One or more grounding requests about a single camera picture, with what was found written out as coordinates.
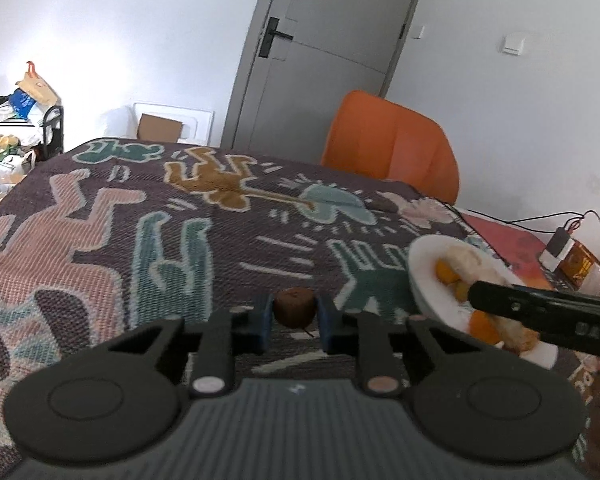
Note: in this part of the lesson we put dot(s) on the blue plastic bag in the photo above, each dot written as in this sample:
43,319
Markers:
22,102

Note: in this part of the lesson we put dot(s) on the white power adapter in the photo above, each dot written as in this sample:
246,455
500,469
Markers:
556,249

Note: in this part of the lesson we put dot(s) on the black metal rack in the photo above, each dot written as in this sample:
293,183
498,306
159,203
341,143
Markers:
54,132

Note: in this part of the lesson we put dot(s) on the peeled pomelo piece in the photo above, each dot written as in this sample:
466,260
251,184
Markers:
520,337
472,262

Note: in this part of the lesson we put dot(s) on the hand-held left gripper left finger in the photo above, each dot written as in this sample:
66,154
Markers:
261,322

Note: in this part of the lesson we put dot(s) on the large orange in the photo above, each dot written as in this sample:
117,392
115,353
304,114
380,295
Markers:
482,327

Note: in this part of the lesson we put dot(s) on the orange chair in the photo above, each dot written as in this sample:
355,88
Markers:
395,145

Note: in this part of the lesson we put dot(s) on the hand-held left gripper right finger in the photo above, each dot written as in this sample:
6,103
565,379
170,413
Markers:
329,327

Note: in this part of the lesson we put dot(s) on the printed woven blanket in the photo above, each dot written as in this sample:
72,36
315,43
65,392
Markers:
130,270

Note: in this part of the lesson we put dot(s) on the cardboard box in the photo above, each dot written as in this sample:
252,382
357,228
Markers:
157,127

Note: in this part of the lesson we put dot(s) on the grey door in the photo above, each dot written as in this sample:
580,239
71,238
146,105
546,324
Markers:
320,35

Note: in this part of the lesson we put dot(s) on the small orange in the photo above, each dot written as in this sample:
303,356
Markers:
461,290

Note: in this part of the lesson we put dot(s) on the brown paper bag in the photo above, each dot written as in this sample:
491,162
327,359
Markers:
36,85

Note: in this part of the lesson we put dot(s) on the brown orange box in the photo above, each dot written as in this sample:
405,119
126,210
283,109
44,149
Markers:
582,260

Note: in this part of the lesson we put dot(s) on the yellow items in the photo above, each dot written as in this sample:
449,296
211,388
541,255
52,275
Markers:
0,144

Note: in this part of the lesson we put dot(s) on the white round plate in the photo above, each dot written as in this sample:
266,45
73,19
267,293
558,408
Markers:
430,305

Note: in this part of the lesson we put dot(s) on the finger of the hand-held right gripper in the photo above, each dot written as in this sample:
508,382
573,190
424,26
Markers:
510,305

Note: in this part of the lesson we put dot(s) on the small white wall switch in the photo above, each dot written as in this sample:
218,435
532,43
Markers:
419,32

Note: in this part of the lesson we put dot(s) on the white board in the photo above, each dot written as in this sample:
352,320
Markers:
200,122

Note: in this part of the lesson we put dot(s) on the red orange mat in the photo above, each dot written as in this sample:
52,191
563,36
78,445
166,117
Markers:
510,242

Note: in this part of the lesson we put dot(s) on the small reddish brown fruit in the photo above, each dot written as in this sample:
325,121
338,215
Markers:
293,308

